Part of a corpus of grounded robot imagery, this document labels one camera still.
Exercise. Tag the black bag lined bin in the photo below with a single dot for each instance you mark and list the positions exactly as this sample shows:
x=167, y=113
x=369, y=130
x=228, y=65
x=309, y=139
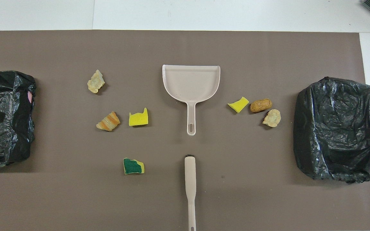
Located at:
x=332, y=128

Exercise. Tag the black bag bin pink tag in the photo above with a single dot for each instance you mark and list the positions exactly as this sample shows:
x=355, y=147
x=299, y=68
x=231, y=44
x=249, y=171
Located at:
x=8, y=138

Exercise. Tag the green yellow sponge piece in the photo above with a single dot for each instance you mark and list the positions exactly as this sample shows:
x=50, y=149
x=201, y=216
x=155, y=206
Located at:
x=133, y=166

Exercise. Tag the yellow wedge sponge piece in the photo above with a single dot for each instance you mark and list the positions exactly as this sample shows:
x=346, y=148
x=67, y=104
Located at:
x=238, y=105

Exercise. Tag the yellow notched sponge piece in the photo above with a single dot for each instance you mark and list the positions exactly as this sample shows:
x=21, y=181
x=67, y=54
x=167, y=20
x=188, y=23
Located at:
x=138, y=120

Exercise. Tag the orange striped croissant piece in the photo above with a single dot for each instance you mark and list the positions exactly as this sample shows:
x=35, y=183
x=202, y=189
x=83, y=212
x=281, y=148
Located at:
x=109, y=122

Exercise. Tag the brown bread roll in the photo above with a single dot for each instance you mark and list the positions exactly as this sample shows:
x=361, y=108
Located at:
x=261, y=105

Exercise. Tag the beige plastic dustpan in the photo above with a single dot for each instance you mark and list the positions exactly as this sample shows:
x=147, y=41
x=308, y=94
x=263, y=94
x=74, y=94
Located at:
x=189, y=83

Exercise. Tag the beige brush black bristles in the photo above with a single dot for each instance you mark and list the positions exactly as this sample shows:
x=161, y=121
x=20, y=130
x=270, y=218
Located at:
x=190, y=173

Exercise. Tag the brown table mat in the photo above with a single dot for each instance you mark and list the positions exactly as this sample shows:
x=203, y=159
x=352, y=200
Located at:
x=172, y=48

